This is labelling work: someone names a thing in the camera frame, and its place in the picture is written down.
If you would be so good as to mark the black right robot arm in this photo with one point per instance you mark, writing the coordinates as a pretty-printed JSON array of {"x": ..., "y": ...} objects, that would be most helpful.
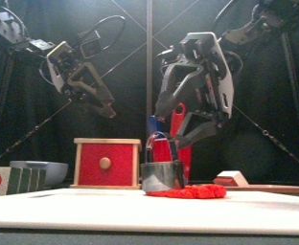
[{"x": 275, "y": 16}]

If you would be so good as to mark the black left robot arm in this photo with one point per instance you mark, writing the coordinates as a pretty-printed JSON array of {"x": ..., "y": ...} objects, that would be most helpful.
[{"x": 7, "y": 30}]

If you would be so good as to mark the red play dough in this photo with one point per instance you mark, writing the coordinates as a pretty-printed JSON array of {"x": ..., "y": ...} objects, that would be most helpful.
[{"x": 199, "y": 191}]

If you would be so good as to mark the red toy spatula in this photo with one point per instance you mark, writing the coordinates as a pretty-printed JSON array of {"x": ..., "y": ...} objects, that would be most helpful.
[{"x": 180, "y": 124}]

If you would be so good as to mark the blue toy utensil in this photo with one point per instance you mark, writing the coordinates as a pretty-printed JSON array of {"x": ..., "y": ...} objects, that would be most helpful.
[{"x": 155, "y": 126}]

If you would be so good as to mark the wooden box with red front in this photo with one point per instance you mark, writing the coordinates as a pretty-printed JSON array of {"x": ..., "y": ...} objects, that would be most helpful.
[{"x": 107, "y": 153}]

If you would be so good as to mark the white toy block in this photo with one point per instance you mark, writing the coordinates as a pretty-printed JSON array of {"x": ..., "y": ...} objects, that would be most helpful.
[{"x": 233, "y": 177}]

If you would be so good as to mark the grey-blue bowl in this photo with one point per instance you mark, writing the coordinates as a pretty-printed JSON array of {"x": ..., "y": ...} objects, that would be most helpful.
[{"x": 49, "y": 172}]

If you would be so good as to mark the pink-brown tray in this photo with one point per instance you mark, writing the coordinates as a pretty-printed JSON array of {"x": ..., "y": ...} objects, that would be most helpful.
[{"x": 275, "y": 189}]

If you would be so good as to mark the white green block red dot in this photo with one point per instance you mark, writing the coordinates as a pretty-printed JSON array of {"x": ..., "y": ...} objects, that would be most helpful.
[{"x": 15, "y": 180}]

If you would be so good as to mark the white cutting board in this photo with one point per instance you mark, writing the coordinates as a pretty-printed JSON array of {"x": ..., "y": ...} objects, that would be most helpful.
[{"x": 114, "y": 212}]

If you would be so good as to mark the black vertical frame pole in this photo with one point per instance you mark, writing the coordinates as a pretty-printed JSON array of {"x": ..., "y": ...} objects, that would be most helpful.
[{"x": 150, "y": 79}]

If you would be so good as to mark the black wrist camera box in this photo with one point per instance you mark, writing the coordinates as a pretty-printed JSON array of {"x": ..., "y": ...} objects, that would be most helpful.
[{"x": 91, "y": 46}]

